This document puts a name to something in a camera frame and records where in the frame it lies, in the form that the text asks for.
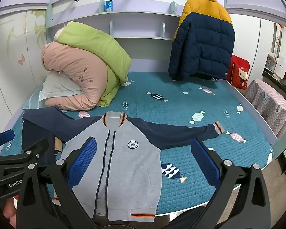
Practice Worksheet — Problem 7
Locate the white wall shelf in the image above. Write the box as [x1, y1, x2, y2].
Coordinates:
[45, 0, 181, 41]

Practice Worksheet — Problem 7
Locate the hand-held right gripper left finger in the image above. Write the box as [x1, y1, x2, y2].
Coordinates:
[15, 136, 103, 229]

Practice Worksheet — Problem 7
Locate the grey and navy zip jacket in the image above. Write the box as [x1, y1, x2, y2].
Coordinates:
[22, 106, 226, 222]

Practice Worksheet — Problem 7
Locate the white pillow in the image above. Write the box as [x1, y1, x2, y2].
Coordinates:
[39, 72, 84, 102]

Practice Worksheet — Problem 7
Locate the beige cloth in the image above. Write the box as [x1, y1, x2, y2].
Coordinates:
[53, 137, 63, 154]

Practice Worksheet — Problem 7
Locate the person's left hand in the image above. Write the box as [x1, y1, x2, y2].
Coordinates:
[2, 197, 17, 220]

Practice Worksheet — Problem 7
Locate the teal candy print bed sheet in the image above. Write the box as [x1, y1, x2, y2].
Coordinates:
[0, 71, 274, 216]

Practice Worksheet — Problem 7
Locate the striped light blue pillow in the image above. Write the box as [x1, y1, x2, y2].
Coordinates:
[22, 89, 47, 110]

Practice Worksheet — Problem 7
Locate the yellow and navy puffer jacket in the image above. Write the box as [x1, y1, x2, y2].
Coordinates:
[169, 0, 236, 81]

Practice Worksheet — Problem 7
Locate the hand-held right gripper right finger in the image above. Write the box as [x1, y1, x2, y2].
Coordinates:
[191, 138, 274, 229]

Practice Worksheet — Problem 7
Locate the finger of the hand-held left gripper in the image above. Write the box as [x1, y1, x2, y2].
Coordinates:
[0, 129, 15, 148]
[0, 137, 49, 172]

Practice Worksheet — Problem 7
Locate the pink quilt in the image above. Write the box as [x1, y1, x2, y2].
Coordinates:
[41, 41, 107, 111]

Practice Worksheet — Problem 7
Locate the green quilt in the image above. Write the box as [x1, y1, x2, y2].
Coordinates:
[54, 21, 132, 108]

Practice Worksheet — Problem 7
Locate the red cartoon bag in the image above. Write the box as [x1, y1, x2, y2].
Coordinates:
[229, 54, 251, 90]

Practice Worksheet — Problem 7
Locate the dark navy cloth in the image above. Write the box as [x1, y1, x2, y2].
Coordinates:
[21, 122, 59, 167]

